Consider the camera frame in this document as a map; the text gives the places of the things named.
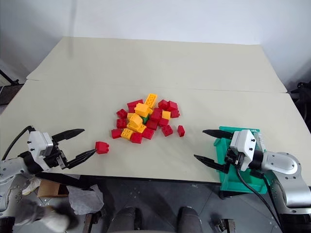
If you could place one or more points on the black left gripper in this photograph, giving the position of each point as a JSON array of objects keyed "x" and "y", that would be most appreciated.
[{"x": 56, "y": 157}]

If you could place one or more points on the black equipment stand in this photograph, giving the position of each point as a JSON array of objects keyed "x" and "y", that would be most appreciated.
[{"x": 8, "y": 85}]

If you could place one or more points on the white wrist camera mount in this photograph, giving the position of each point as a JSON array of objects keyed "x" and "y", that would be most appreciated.
[
  {"x": 39, "y": 145},
  {"x": 244, "y": 145}
]

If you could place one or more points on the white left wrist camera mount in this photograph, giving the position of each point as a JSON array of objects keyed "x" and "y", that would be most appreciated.
[{"x": 39, "y": 145}]

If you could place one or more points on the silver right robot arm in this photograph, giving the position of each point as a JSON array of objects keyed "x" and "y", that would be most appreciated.
[{"x": 286, "y": 170}]

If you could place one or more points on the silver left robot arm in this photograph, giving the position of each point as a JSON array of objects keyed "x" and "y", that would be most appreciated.
[{"x": 9, "y": 170}]

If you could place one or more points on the green plastic building brick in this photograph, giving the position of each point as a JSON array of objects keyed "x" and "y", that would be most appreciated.
[{"x": 145, "y": 120}]

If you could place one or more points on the green plastic bin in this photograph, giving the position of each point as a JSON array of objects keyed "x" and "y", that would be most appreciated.
[{"x": 230, "y": 182}]

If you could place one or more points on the dark rounded shape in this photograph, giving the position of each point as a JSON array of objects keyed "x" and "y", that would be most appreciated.
[{"x": 190, "y": 219}]

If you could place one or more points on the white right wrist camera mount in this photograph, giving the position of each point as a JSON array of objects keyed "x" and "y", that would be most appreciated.
[{"x": 244, "y": 145}]

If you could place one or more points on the red toy building block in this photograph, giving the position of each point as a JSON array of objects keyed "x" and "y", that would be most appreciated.
[
  {"x": 163, "y": 104},
  {"x": 116, "y": 133},
  {"x": 122, "y": 113},
  {"x": 148, "y": 133},
  {"x": 136, "y": 138},
  {"x": 181, "y": 131},
  {"x": 163, "y": 122},
  {"x": 156, "y": 115},
  {"x": 133, "y": 104},
  {"x": 152, "y": 125},
  {"x": 102, "y": 148},
  {"x": 175, "y": 113},
  {"x": 121, "y": 123},
  {"x": 167, "y": 130},
  {"x": 173, "y": 105}
]

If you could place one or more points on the black table frame bar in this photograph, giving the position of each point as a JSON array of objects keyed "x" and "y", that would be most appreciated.
[{"x": 65, "y": 179}]

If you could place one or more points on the crumpled white plastic sheet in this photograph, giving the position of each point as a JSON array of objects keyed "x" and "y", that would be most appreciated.
[{"x": 85, "y": 199}]

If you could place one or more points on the blurred grey white object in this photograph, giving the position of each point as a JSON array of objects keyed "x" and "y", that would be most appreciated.
[{"x": 46, "y": 216}]

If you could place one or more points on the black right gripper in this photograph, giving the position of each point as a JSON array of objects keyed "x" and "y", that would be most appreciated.
[{"x": 233, "y": 156}]

